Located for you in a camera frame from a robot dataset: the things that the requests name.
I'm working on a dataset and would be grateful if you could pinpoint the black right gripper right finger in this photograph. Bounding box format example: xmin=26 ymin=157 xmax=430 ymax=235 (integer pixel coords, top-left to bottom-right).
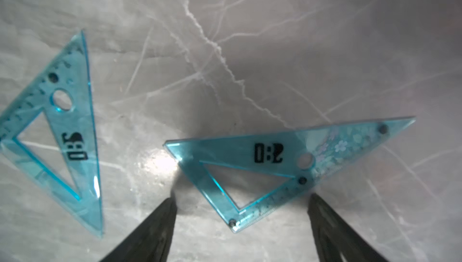
xmin=308 ymin=193 xmax=388 ymax=262

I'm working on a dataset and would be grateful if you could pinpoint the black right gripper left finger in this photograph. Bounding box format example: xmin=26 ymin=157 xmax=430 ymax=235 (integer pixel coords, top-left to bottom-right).
xmin=102 ymin=197 xmax=178 ymax=262

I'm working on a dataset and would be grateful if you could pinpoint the long teal triangle ruler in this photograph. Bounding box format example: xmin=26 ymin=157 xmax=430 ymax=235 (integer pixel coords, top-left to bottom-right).
xmin=164 ymin=117 xmax=416 ymax=233

